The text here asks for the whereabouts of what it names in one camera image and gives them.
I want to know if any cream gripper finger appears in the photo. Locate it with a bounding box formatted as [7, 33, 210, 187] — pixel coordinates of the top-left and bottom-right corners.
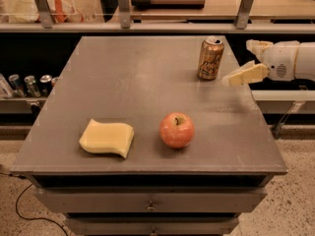
[246, 39, 273, 61]
[221, 61, 269, 87]

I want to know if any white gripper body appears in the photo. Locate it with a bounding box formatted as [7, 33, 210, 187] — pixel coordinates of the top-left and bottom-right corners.
[263, 40, 300, 82]

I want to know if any orange soda can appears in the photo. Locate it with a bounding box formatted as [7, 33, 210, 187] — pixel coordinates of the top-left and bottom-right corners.
[198, 35, 224, 80]

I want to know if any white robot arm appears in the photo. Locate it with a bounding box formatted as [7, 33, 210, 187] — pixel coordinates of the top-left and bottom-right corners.
[221, 39, 315, 87]

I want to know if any small red can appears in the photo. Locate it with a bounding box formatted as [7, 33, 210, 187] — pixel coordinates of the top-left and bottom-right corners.
[51, 77, 59, 87]

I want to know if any dark silver-top can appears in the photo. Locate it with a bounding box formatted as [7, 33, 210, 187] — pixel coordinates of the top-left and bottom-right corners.
[40, 75, 52, 94]

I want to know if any green silver can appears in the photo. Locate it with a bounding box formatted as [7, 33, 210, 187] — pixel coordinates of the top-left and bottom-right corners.
[24, 76, 41, 97]

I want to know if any blue silver can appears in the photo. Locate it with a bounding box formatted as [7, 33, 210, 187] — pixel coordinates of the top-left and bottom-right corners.
[9, 74, 27, 97]

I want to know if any red apple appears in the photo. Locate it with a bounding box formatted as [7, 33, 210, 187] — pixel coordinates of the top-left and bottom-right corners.
[159, 112, 195, 148]

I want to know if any grey drawer cabinet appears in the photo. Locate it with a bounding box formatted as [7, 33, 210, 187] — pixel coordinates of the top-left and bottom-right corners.
[10, 35, 288, 236]

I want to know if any yellow sponge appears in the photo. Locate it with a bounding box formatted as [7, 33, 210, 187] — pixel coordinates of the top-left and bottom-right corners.
[79, 119, 135, 158]

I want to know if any lower drawer with knob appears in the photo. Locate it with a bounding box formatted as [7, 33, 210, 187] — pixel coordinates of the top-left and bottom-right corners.
[65, 217, 238, 236]

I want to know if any drawer with knob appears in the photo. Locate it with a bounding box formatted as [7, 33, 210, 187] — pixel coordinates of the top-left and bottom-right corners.
[34, 188, 267, 213]
[65, 217, 238, 236]

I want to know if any upper drawer with knob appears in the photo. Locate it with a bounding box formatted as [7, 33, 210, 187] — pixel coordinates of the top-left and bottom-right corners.
[34, 188, 267, 213]

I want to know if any white orange plastic bag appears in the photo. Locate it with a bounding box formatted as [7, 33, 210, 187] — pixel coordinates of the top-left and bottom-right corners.
[7, 0, 76, 23]

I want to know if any clear acrylic box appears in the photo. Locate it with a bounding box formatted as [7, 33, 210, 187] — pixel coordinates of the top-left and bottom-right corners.
[0, 0, 105, 25]

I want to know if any right metal bracket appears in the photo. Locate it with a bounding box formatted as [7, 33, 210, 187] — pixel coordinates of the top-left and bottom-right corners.
[234, 0, 254, 30]

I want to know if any metal bracket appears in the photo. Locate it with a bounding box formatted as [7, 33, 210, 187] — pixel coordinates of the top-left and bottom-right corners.
[34, 0, 54, 29]
[234, 0, 254, 30]
[118, 0, 131, 29]

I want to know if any middle metal bracket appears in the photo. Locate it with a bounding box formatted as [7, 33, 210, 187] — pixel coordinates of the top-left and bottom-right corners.
[118, 0, 131, 29]

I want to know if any left metal bracket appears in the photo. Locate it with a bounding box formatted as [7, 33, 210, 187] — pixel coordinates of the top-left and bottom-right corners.
[34, 0, 54, 29]

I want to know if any black floor cable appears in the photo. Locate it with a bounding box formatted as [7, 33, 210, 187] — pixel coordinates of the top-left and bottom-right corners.
[0, 171, 69, 236]

